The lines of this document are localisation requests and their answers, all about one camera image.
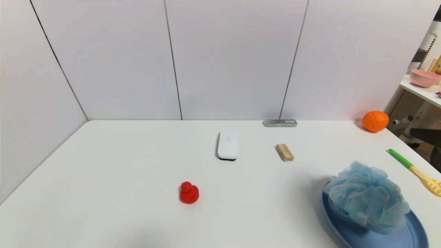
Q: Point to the light blue bath loofah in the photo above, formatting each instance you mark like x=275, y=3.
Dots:
x=368, y=198

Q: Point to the blue plate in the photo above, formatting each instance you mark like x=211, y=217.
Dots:
x=406, y=237

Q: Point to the white board eraser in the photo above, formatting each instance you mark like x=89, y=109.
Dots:
x=227, y=145

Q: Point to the small wooden block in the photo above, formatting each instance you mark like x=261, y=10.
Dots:
x=285, y=152

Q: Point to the red rubber duck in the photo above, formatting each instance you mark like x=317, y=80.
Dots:
x=189, y=193

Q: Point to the orange fruit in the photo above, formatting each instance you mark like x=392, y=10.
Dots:
x=375, y=121

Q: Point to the green and yellow fork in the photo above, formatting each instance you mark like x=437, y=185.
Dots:
x=411, y=167

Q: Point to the white side table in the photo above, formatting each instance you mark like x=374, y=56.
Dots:
x=425, y=92

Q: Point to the pink bowl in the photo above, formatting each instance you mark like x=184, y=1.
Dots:
x=424, y=78

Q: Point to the white pegboard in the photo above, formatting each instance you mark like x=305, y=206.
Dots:
x=433, y=48

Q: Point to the grey metal bracket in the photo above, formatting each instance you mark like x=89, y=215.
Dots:
x=279, y=123

